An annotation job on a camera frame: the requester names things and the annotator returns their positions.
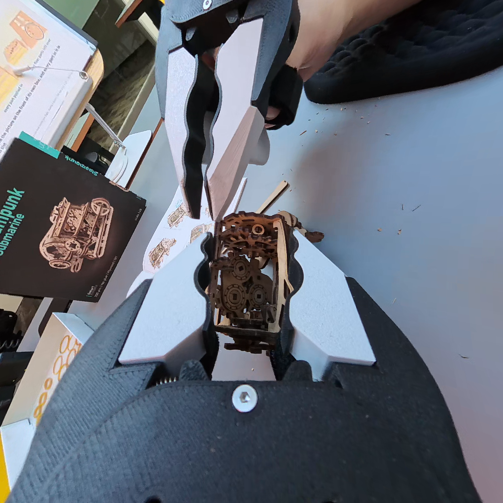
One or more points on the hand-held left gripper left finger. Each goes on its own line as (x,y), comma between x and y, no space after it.
(165,314)

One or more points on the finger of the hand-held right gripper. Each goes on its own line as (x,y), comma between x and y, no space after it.
(179,118)
(235,98)

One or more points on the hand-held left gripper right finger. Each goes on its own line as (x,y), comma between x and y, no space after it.
(330,314)

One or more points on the wooden mechanical model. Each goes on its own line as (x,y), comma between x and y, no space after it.
(247,275)

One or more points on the person's right forearm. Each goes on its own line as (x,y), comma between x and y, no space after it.
(377,15)

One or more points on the person's right hand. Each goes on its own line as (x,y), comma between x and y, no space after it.
(318,35)

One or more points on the white board stand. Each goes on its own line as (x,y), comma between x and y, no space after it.
(133,157)

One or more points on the white instruction booklet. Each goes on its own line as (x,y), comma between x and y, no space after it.
(173,235)

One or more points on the thin wooden stick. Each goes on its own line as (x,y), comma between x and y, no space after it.
(275,194)

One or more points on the wooden workbench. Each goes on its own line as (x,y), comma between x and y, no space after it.
(137,11)

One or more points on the group of rubber bands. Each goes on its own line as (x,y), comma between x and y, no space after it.
(59,365)

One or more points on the black textured wrist rest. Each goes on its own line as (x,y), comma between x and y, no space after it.
(412,47)

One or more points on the black model kit box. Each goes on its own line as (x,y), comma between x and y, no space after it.
(47,235)

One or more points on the instruction sheet board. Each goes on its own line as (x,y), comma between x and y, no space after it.
(35,70)

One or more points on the black electronic device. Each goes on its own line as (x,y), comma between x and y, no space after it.
(10,377)

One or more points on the white cardboard box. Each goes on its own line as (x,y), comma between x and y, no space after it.
(23,432)

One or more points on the yellow stacked plastic bins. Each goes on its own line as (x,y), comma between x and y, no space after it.
(3,471)

